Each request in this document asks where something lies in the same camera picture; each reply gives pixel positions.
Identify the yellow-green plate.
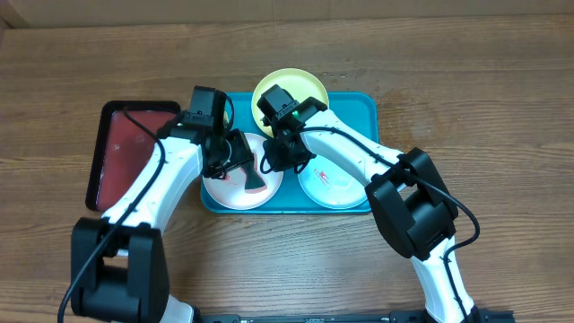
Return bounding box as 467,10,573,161
251,68,330,137

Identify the brown cardboard back panel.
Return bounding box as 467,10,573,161
1,0,573,29

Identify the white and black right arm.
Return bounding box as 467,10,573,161
257,84,478,322

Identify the teal plastic serving tray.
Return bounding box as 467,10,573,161
201,92,378,214

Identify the dark red water tray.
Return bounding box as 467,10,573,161
85,100,181,212

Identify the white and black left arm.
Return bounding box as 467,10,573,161
57,86,254,322

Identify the light blue plate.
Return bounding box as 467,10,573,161
298,155,370,213

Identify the white plate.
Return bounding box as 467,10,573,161
203,133,283,211

